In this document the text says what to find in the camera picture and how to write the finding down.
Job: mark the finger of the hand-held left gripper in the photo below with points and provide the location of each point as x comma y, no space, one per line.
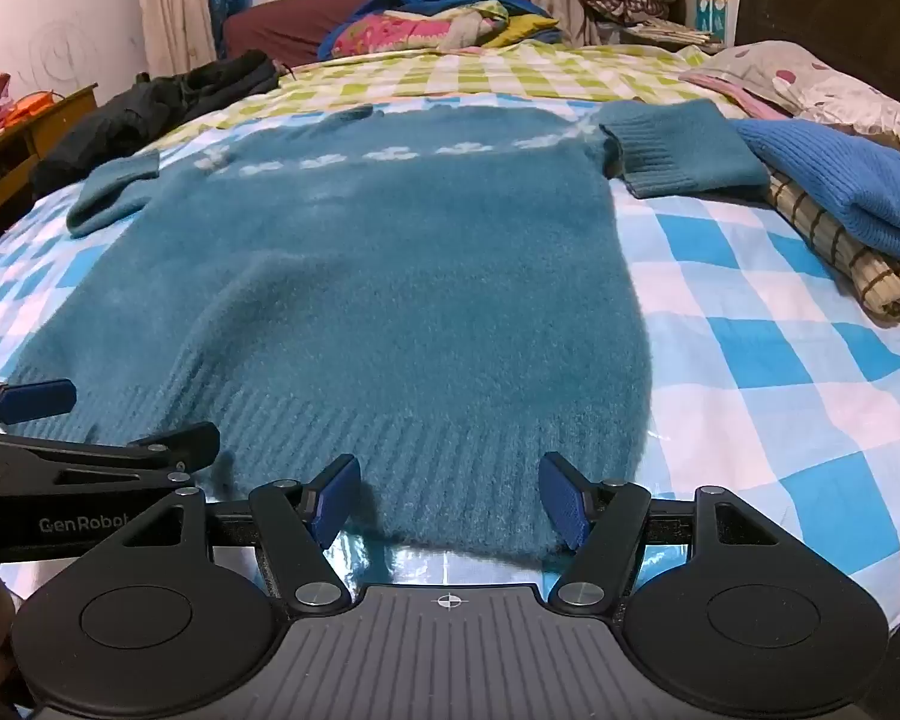
120,450
37,399

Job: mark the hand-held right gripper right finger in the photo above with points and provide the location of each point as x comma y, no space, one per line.
566,502

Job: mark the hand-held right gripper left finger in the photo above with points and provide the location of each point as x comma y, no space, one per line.
335,499

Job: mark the teal fuzzy sweater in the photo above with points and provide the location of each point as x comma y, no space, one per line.
390,277

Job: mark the blue white checked plastic sheet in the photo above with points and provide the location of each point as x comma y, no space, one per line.
757,360

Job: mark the wooden desk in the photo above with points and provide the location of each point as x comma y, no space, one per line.
22,142

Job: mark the orange bag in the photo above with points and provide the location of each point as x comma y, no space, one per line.
34,105

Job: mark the black jacket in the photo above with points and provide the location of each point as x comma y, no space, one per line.
142,120

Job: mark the beige striped folded cloth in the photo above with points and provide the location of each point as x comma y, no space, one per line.
832,240

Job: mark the blue knit sweater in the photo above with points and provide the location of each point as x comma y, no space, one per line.
847,180

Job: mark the green checked bed sheet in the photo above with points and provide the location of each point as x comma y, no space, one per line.
495,71

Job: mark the maroon sofa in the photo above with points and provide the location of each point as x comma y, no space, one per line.
292,22

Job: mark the pink floral quilt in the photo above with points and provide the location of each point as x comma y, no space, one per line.
397,34

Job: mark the yellow folded cloth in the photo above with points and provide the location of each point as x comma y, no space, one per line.
525,26

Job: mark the stack of papers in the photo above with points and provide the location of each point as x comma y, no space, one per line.
667,34

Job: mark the floral pillow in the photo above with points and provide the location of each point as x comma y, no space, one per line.
810,86

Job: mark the dark wooden headboard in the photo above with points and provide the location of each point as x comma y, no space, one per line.
832,7

